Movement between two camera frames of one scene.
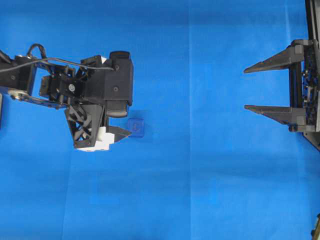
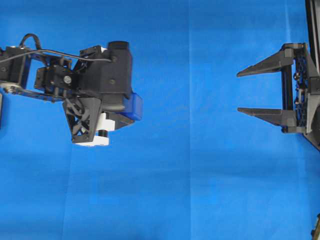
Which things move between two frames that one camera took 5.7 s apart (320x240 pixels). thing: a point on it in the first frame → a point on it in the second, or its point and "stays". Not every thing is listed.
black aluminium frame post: (312, 10) stays
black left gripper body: (81, 92) stays
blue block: (136, 126) → (134, 106)
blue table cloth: (207, 168) stays
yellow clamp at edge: (315, 233) stays
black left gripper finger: (119, 133) → (121, 121)
